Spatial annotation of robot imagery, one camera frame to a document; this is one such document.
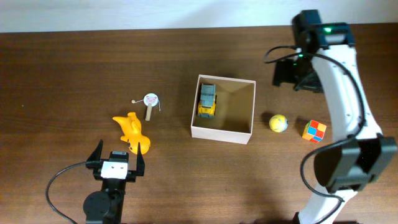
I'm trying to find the pink cardboard box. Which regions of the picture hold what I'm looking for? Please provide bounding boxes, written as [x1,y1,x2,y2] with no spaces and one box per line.
[190,75,256,144]

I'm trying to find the colourful puzzle cube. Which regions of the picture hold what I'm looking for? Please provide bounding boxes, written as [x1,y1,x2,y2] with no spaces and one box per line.
[302,120,327,143]

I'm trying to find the yellow ball toy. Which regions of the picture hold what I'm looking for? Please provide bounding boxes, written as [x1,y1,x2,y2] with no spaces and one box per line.
[269,114,289,133]

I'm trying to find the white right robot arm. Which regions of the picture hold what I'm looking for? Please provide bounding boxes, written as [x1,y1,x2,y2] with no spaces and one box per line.
[273,18,397,223]

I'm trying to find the orange rubber dolphin toy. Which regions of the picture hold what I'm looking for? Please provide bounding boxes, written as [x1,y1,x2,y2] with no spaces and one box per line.
[112,112,150,154]

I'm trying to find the pig face rattle drum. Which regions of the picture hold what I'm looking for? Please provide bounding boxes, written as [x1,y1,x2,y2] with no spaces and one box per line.
[131,93,161,121]

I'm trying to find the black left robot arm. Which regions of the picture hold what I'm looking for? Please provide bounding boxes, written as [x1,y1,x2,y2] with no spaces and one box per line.
[83,141,145,224]

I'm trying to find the yellow grey toy truck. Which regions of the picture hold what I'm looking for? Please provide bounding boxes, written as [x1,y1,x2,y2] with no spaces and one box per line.
[197,83,217,118]

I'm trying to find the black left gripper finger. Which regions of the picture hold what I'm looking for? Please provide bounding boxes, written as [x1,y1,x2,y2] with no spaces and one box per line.
[86,139,103,162]
[134,143,145,177]

